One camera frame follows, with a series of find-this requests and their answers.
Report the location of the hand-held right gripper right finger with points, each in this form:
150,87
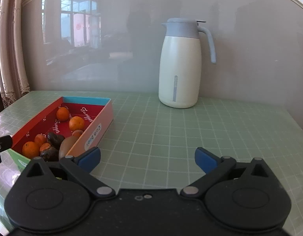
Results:
205,159

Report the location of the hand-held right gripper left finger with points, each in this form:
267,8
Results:
90,158

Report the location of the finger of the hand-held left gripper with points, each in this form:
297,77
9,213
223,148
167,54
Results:
4,143

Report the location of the brown kiwi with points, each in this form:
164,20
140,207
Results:
68,145

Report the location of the orange mandarin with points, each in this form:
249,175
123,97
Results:
30,149
76,123
62,114

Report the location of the brown chestnut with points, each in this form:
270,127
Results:
77,133

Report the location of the colourful cardboard box red inside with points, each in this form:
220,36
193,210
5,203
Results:
97,120

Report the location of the dark oval passion fruit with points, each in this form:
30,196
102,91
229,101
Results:
55,139

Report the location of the large dark wrinkled fruit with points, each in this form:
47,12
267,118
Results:
49,155

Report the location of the green grid table mat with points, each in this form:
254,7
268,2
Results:
166,140

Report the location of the beige lace curtain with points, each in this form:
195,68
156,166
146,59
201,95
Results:
9,54

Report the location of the cream and blue thermos jug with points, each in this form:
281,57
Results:
178,66

